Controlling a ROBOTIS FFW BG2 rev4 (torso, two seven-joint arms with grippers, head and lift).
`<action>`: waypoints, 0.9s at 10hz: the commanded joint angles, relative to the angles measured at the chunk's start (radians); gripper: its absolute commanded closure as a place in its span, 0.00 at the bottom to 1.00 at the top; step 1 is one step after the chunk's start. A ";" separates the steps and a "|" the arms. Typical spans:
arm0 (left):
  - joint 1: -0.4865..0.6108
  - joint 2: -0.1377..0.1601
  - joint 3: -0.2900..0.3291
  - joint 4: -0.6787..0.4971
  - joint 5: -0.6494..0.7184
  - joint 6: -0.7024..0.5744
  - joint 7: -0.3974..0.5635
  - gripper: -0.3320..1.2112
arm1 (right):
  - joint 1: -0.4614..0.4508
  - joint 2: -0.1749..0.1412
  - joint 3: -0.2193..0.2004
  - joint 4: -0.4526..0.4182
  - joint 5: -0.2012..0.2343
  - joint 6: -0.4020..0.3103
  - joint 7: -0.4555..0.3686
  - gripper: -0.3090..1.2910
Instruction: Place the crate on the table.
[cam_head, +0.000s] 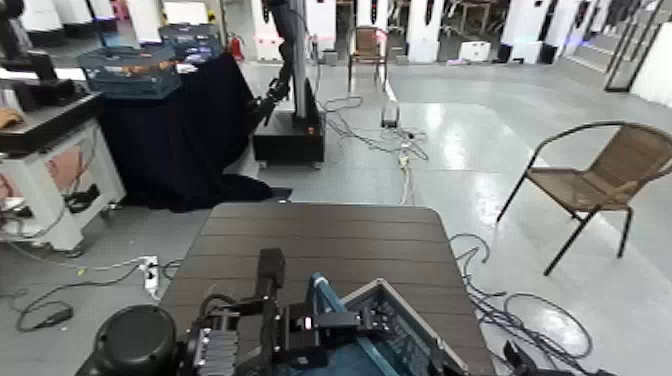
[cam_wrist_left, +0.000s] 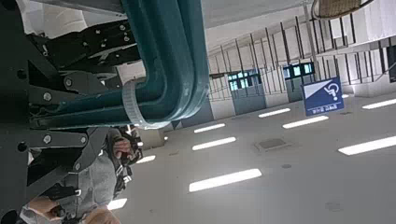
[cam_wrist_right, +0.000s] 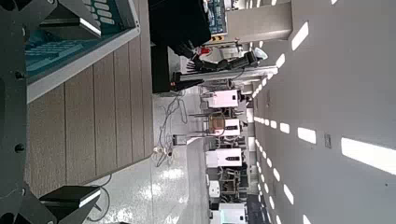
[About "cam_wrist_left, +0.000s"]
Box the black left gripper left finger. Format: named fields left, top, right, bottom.
left=27, top=125, right=110, bottom=195

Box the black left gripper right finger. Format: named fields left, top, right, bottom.
left=27, top=18, right=142, bottom=106

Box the teal plastic crate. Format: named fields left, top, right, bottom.
left=29, top=0, right=211, bottom=131

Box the operator bare hand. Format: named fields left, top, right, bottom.
left=27, top=195, right=61, bottom=219
left=112, top=137, right=134, bottom=160

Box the person in grey sweater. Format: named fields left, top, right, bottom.
left=18, top=126, right=123, bottom=224

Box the white tape band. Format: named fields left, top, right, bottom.
left=120, top=78, right=171, bottom=131

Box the black teleoperation controller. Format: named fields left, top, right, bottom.
left=106, top=124, right=145, bottom=200

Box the white ceiling light strip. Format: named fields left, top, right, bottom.
left=191, top=136, right=237, bottom=152
left=188, top=168, right=263, bottom=193
left=192, top=122, right=227, bottom=134
left=106, top=197, right=128, bottom=211
left=281, top=115, right=330, bottom=130
left=361, top=98, right=396, bottom=111
left=337, top=134, right=396, bottom=157
left=135, top=154, right=157, bottom=165
left=258, top=107, right=291, bottom=119

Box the teal double door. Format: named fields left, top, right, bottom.
left=282, top=61, right=316, bottom=104
left=227, top=70, right=268, bottom=117

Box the grey ceiling vent panel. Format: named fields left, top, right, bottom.
left=253, top=137, right=294, bottom=154

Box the blue wheelchair sign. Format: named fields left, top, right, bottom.
left=301, top=77, right=346, bottom=118

